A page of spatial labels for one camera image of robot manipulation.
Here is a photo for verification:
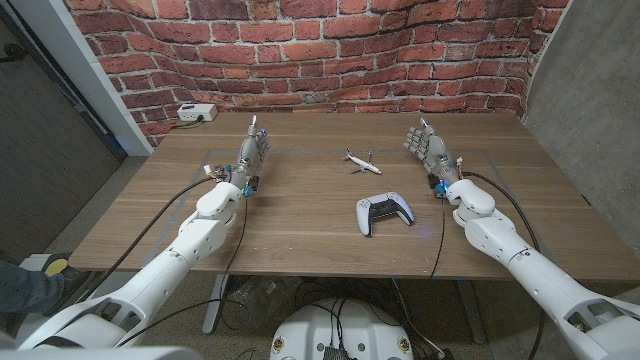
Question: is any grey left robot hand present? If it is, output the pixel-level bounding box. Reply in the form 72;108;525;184
227;113;271;189

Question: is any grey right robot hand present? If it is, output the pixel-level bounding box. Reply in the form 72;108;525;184
403;116;464;188

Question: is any white game controller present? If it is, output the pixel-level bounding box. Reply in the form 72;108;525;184
355;191;416;238

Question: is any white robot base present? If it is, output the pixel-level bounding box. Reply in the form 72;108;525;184
269;298;415;360

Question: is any white robot shoulder cover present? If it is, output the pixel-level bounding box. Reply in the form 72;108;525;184
0;346;204;360

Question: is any white toy airplane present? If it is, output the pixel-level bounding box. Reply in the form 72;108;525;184
341;147;383;176

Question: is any white power outlet box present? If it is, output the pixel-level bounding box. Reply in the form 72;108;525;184
176;103;219;123

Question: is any red brick printed backdrop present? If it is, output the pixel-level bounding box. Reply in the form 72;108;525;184
62;0;571;149

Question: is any clear plastic bag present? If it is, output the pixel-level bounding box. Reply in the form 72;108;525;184
230;275;301;329

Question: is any white table leg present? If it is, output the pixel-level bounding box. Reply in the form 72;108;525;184
202;273;230;335

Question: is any grey table leg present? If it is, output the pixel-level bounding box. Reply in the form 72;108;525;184
454;279;489;345

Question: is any dark grey door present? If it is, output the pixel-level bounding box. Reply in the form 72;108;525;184
0;9;126;261

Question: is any yellow black foot pedal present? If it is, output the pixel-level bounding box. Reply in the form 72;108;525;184
42;255;72;277

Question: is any white floor platform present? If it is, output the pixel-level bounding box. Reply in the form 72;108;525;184
19;252;71;276

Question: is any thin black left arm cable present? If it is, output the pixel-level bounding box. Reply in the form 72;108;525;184
115;195;250;347

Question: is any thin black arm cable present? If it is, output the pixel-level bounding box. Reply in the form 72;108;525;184
115;195;250;347
428;195;447;280

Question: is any black outlet box cable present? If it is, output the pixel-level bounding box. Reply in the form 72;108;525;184
172;115;204;130

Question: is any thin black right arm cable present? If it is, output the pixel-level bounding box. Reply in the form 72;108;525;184
428;195;447;280

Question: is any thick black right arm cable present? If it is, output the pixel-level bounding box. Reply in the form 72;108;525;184
460;170;547;360

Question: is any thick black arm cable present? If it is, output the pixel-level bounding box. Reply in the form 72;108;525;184
460;170;547;360
74;175;216;304

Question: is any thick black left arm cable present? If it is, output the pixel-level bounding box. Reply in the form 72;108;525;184
74;175;216;304

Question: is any white door frame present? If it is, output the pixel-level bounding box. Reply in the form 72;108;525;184
8;0;155;157

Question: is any black door handle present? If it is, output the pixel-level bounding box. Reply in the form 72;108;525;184
0;43;29;64

